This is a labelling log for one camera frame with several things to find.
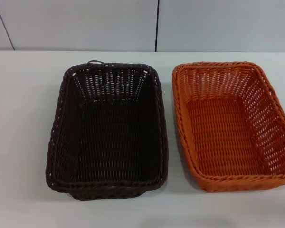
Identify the dark brown woven basket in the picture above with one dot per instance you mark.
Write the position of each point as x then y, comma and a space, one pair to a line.
114, 133

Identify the orange woven basket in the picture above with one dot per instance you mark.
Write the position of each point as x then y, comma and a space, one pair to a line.
228, 133

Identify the black vertical wall strip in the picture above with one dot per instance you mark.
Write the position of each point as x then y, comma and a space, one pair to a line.
157, 26

